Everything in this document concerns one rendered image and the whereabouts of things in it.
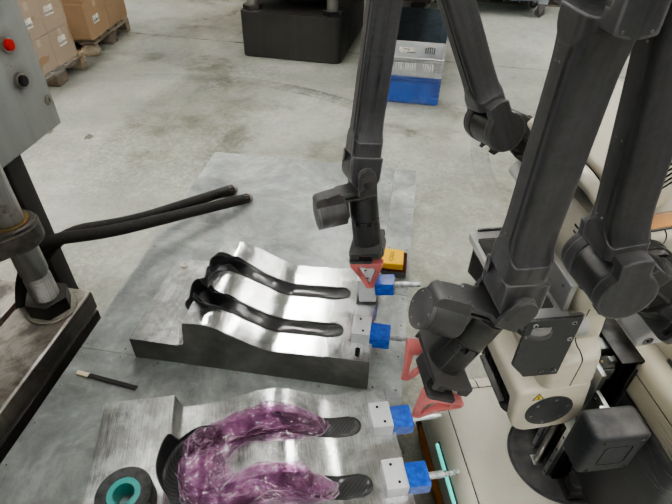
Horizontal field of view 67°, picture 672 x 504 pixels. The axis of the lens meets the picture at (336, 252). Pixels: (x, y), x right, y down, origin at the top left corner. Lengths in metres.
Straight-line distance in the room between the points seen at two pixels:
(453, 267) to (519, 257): 1.97
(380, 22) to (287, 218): 0.74
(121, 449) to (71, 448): 0.19
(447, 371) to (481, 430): 0.94
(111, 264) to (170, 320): 1.61
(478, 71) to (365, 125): 0.23
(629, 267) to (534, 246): 0.12
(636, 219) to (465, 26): 0.46
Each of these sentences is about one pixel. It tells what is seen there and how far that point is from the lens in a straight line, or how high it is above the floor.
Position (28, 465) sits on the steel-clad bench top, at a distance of 1.12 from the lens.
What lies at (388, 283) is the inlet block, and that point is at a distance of 1.08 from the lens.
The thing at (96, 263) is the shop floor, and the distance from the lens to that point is 2.78.
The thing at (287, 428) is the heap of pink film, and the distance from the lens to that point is 0.90.
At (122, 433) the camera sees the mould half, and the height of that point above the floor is 0.91.
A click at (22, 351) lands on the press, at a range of 1.33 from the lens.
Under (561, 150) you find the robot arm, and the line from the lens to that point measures 0.57.
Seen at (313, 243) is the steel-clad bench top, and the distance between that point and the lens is 1.39.
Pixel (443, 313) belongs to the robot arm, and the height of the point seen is 1.20.
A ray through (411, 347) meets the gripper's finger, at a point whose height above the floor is 1.07.
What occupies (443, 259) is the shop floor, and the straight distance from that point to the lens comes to 2.63.
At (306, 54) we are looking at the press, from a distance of 4.98.
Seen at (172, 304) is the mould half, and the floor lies 0.86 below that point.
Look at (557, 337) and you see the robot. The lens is 0.99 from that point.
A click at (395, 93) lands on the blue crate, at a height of 0.07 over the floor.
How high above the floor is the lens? 1.68
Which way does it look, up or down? 40 degrees down
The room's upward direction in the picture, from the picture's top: 1 degrees clockwise
